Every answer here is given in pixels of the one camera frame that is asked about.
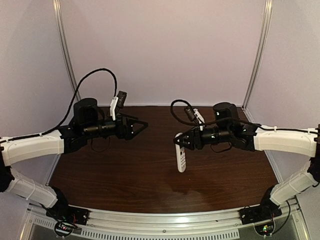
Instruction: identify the white remote control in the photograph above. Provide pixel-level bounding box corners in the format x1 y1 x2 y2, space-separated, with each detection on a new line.
175 144 186 173

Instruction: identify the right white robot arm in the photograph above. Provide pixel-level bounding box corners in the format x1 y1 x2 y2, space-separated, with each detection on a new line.
170 101 320 211

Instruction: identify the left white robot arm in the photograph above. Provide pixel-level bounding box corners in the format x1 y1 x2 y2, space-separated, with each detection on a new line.
0 96 148 219

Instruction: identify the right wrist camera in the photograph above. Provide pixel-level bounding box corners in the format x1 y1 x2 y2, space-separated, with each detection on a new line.
184 106 205 124

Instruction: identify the right black cable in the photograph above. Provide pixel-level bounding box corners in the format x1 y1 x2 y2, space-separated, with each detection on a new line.
170 99 320 133

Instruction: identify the black cable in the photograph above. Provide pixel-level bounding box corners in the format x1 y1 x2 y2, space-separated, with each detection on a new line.
39 67 119 137
170 99 320 133

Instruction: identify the left black cable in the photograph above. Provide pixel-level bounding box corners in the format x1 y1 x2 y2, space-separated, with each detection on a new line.
39 67 119 137

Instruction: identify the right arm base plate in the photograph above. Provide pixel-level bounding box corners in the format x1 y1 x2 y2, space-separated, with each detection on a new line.
238 205 282 225

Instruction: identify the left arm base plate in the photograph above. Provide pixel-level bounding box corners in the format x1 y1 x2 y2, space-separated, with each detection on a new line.
45 206 90 226

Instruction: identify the left aluminium frame post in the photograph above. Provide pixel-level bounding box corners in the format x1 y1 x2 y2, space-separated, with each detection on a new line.
52 0 81 101

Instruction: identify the aluminium frame post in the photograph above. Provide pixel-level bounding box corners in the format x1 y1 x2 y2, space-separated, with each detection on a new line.
52 0 81 101
242 0 273 110

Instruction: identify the aluminium front rail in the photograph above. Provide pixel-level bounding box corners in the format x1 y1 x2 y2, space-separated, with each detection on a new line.
24 197 306 240

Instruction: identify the right aluminium frame post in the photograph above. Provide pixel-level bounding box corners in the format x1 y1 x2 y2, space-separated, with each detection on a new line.
242 0 273 110

